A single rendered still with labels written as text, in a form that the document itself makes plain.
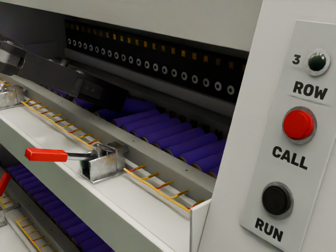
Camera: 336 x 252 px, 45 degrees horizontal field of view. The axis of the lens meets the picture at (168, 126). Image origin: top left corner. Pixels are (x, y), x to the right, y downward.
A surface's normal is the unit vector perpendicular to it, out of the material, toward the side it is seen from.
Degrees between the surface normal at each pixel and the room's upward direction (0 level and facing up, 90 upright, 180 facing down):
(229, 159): 90
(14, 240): 17
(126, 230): 107
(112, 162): 90
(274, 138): 90
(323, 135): 90
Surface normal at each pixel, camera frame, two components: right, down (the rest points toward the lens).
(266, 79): -0.74, -0.04
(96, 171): 0.63, 0.29
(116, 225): -0.77, 0.24
